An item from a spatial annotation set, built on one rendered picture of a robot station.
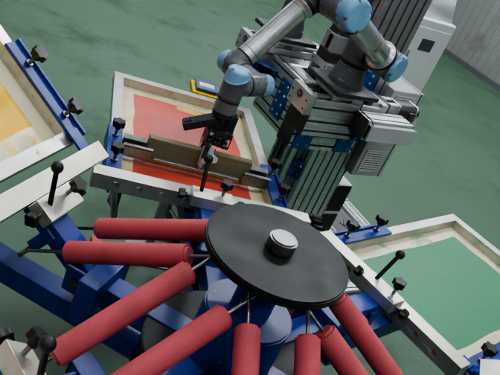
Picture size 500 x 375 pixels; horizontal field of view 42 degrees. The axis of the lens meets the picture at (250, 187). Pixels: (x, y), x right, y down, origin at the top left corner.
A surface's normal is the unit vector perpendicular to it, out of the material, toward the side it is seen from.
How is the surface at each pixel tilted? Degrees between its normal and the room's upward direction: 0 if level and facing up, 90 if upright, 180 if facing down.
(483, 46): 90
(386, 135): 90
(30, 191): 32
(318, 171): 90
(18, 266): 0
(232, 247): 0
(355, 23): 87
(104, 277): 0
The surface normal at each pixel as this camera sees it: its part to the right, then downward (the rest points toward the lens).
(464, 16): -0.83, -0.04
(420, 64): 0.40, 0.58
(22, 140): 0.76, -0.44
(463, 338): 0.36, -0.80
